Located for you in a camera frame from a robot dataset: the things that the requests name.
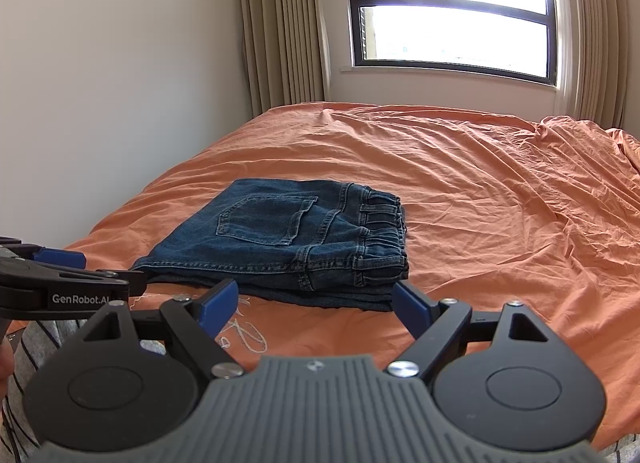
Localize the blue denim jeans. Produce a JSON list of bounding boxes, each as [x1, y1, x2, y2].
[[134, 178, 409, 311]]

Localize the person's left hand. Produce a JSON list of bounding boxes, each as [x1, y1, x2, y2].
[[0, 339, 14, 399]]

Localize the grey striped shirt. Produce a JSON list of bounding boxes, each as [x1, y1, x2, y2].
[[0, 319, 166, 463]]

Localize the orange bed sheet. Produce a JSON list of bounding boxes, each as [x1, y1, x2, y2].
[[75, 102, 639, 461]]

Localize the beige curtain right side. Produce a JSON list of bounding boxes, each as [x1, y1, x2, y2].
[[553, 0, 631, 128]]

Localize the beige curtain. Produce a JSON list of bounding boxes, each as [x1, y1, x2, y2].
[[240, 0, 329, 116], [553, 0, 631, 128]]

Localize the black framed window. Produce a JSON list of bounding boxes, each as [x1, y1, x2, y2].
[[349, 0, 558, 85]]

